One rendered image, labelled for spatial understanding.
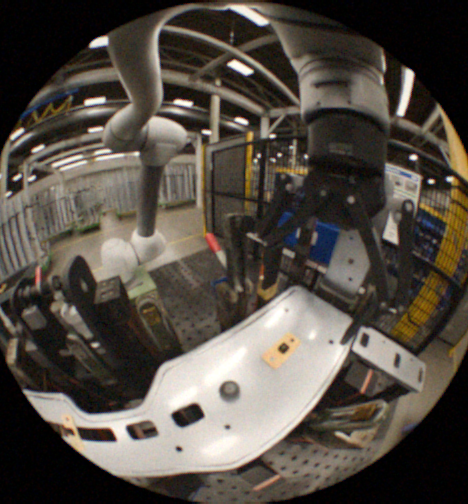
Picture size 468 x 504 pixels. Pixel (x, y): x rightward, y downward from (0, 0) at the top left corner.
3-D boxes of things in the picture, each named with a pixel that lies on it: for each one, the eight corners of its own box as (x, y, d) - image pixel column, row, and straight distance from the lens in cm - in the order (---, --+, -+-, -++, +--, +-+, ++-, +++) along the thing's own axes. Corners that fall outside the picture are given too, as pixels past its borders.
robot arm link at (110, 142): (111, 105, 53) (152, 108, 57) (98, 127, 69) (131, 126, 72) (107, 147, 48) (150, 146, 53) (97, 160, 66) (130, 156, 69)
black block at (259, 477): (246, 467, 61) (265, 501, 35) (223, 447, 59) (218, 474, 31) (268, 454, 61) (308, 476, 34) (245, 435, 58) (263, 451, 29)
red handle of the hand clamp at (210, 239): (234, 295, 29) (201, 233, 34) (230, 298, 31) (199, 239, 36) (250, 286, 31) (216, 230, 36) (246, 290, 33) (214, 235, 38)
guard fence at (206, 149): (250, 255, 264) (258, 134, 242) (245, 258, 254) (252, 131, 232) (206, 235, 352) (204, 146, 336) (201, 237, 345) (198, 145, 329)
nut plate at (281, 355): (275, 370, 29) (276, 368, 28) (260, 356, 30) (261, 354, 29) (302, 342, 34) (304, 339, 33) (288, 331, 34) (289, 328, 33)
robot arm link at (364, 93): (376, 59, 16) (396, 120, 12) (388, 111, 23) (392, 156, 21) (278, 68, 18) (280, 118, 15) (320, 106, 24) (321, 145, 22)
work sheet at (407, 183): (405, 251, 73) (422, 174, 74) (359, 230, 71) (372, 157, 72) (405, 250, 75) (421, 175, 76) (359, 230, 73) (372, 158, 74)
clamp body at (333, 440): (289, 450, 62) (364, 461, 33) (264, 431, 59) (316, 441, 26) (309, 431, 64) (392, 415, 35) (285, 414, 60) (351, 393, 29)
